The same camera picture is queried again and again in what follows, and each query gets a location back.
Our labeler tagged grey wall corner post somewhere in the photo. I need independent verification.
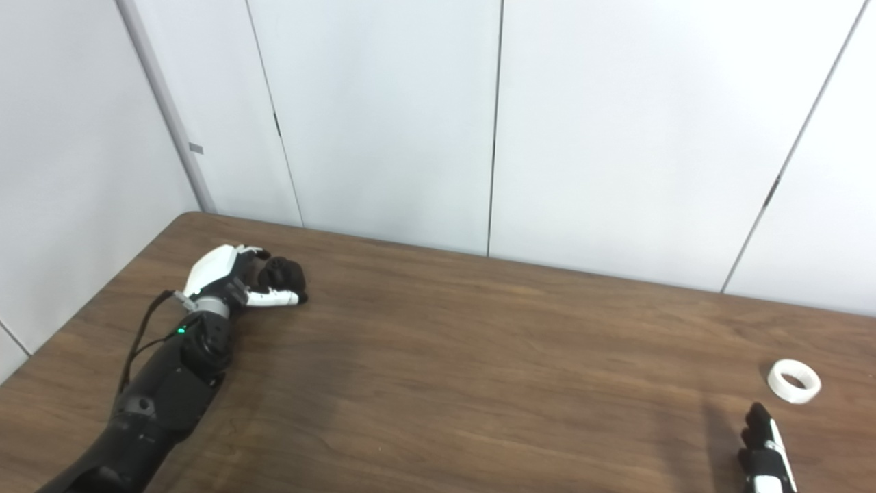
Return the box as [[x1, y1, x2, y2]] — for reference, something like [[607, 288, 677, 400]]
[[115, 0, 218, 214]]

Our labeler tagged round black plastic part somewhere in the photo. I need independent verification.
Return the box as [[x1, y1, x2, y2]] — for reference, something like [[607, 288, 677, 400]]
[[257, 257, 307, 295]]

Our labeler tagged white plastic ring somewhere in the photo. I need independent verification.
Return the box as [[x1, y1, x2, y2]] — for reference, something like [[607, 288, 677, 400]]
[[766, 359, 822, 405]]

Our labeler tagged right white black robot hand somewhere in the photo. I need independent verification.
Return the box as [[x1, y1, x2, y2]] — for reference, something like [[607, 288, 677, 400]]
[[738, 403, 798, 493]]

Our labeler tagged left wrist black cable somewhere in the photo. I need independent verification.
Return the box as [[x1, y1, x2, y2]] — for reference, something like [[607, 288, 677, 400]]
[[118, 290, 194, 395]]

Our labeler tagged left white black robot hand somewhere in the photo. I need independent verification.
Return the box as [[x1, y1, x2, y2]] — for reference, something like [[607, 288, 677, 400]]
[[182, 244, 309, 317]]

